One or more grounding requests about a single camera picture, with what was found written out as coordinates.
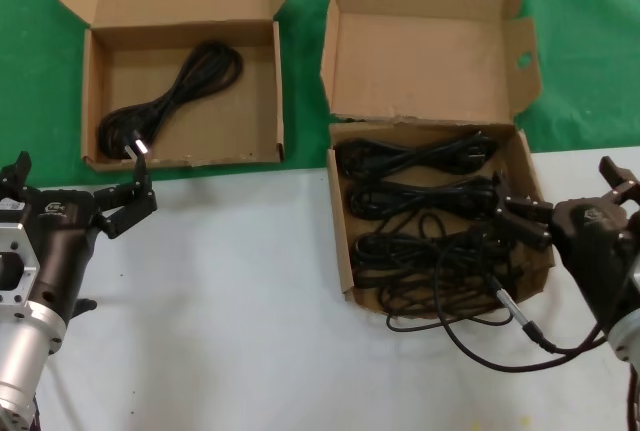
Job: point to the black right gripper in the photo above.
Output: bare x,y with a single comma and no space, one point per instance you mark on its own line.
595,241

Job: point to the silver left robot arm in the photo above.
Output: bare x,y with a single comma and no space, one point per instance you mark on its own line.
20,366

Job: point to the black left wrist connector stub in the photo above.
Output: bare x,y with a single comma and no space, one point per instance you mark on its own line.
86,307

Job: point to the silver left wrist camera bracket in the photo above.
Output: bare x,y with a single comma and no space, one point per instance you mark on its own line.
15,251

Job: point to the cardboard box with torn lid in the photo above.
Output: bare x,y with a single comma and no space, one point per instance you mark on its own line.
425,61

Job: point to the green cloth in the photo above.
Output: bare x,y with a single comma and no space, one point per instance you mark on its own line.
30,51

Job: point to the cardboard box with plain lid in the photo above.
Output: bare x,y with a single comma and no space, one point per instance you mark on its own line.
225,101

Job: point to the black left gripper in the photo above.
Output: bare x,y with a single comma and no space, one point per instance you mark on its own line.
62,246

